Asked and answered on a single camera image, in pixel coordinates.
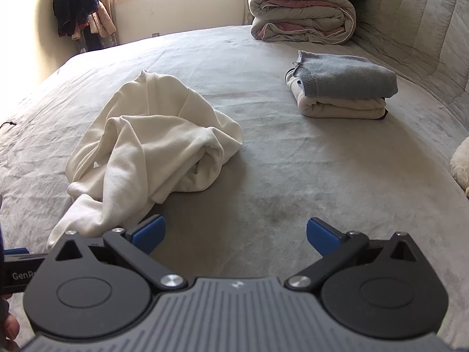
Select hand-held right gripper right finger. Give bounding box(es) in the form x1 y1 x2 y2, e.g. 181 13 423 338
286 217 422 294

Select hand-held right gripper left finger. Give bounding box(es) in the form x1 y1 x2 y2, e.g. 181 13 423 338
47 216 187 294

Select white printed sweatshirt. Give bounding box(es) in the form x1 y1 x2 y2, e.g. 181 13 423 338
47 70 244 252

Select pink hanging clothes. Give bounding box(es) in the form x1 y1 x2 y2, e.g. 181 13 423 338
71 2 117 42

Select person's left hand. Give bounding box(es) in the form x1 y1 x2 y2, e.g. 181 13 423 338
2 314 22 341

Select grey bed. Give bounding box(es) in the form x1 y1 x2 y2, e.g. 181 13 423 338
0 25 469 352

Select folded beige garment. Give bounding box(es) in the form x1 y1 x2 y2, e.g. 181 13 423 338
286 70 389 121

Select white plush toy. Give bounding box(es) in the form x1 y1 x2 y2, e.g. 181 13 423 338
450 146 469 199

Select folded grey sweater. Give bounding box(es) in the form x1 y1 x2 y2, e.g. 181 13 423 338
293 50 399 98

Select folded grey pink comforter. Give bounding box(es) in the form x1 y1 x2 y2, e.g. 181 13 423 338
248 0 357 45

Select quilted grey headboard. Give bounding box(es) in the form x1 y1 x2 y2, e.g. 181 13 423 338
352 0 469 133

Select dark hanging jacket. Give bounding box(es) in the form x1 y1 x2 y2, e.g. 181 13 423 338
53 0 99 38

